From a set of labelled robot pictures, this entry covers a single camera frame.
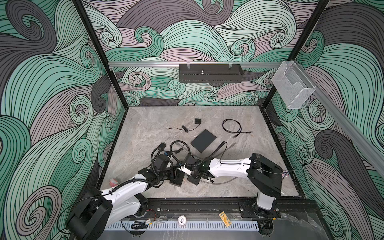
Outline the white slotted cable duct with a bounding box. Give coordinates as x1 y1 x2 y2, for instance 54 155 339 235
104 220 260 232

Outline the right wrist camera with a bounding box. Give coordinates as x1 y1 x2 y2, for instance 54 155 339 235
177 166 192 176

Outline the coiled black cable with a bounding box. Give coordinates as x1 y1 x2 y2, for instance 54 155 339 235
222 118 252 139

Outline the ribbed black network switch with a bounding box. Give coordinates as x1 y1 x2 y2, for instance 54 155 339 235
170 170 185 187

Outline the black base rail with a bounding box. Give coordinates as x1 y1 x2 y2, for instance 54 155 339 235
144 197 319 219

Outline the yellow tag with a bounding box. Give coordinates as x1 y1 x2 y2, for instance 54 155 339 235
219 211 232 228

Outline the red yellow wire bundle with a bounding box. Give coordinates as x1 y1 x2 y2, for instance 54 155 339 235
143 208 158 226

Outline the black power adapter cable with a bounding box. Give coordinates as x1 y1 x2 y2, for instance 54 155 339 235
158 142 185 157
168 118 202 134

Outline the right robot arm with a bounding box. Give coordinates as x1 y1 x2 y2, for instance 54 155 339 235
169 141 296 211

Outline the black wall tray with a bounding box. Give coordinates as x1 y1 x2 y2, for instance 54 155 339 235
179 64 244 86

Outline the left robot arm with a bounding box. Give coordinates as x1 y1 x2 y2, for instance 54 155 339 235
66 143 181 240

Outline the clear acrylic wall holder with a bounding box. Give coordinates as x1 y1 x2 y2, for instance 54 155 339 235
272 61 316 110

